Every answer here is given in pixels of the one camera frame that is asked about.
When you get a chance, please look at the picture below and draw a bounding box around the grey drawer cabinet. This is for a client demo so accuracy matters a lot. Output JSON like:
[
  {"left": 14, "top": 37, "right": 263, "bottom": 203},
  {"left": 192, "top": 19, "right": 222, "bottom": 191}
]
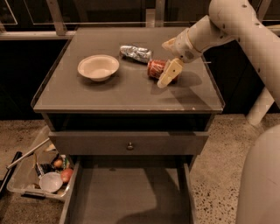
[{"left": 31, "top": 26, "right": 226, "bottom": 224}]

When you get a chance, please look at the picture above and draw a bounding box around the orange fruit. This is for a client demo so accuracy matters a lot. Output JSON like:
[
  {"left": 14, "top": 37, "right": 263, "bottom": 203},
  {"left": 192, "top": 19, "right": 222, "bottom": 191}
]
[{"left": 53, "top": 159, "right": 63, "bottom": 169}]

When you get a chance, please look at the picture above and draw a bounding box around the white table leg post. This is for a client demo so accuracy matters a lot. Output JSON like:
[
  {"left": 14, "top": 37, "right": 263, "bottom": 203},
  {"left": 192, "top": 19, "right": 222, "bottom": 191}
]
[{"left": 246, "top": 87, "right": 274, "bottom": 126}]

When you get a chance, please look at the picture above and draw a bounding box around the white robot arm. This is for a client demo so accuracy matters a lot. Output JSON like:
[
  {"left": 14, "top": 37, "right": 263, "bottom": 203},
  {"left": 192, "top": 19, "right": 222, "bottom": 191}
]
[{"left": 157, "top": 0, "right": 280, "bottom": 224}]

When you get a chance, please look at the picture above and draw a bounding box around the open middle drawer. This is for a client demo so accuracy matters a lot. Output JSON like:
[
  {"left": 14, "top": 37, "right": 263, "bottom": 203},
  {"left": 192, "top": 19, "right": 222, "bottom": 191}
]
[{"left": 59, "top": 157, "right": 199, "bottom": 224}]

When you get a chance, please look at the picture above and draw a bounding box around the closed top drawer front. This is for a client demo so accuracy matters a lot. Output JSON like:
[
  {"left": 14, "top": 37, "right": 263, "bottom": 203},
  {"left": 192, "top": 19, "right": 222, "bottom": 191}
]
[{"left": 49, "top": 131, "right": 208, "bottom": 156}]

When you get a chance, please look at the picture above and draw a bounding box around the beige paper bowl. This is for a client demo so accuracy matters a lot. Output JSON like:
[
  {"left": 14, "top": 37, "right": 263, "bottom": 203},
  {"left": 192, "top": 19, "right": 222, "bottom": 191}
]
[{"left": 77, "top": 54, "right": 119, "bottom": 82}]

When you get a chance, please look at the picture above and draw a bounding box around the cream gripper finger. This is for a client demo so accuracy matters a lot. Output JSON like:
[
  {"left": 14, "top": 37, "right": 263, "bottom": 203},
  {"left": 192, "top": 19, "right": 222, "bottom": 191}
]
[
  {"left": 157, "top": 59, "right": 184, "bottom": 88},
  {"left": 162, "top": 38, "right": 176, "bottom": 55}
]

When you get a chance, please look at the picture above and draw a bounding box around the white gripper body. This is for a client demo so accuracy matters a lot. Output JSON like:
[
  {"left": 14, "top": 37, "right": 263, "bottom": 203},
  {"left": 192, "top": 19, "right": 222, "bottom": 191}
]
[{"left": 172, "top": 28, "right": 201, "bottom": 63}]

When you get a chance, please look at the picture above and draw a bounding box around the round metal drawer knob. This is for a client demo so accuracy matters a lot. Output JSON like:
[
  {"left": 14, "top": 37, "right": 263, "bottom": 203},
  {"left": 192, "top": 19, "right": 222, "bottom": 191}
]
[{"left": 127, "top": 142, "right": 134, "bottom": 151}]

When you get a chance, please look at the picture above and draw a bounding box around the red apple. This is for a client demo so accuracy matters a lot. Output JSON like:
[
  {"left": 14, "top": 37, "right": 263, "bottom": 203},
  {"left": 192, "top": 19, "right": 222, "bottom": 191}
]
[{"left": 60, "top": 168, "right": 74, "bottom": 183}]

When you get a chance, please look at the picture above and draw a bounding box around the red coke can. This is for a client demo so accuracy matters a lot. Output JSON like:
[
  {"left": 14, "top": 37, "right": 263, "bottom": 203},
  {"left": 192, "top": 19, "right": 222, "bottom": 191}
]
[{"left": 147, "top": 59, "right": 167, "bottom": 80}]

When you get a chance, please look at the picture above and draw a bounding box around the crumpled silver foil bag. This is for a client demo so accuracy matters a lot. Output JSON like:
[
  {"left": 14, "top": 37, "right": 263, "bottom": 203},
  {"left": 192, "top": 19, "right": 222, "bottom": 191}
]
[{"left": 120, "top": 45, "right": 152, "bottom": 64}]

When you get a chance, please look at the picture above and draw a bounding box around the small white bowl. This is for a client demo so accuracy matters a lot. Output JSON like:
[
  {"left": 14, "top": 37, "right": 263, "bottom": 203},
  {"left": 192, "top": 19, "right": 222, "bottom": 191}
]
[{"left": 39, "top": 172, "right": 63, "bottom": 193}]

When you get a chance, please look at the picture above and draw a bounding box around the clear plastic storage bin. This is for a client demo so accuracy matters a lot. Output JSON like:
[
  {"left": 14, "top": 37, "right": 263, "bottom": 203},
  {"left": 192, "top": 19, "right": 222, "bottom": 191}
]
[{"left": 6, "top": 125, "right": 77, "bottom": 202}]

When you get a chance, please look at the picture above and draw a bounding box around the metal window frame rail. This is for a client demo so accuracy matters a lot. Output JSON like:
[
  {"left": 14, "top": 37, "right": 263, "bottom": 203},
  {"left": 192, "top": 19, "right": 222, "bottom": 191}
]
[{"left": 0, "top": 0, "right": 280, "bottom": 41}]

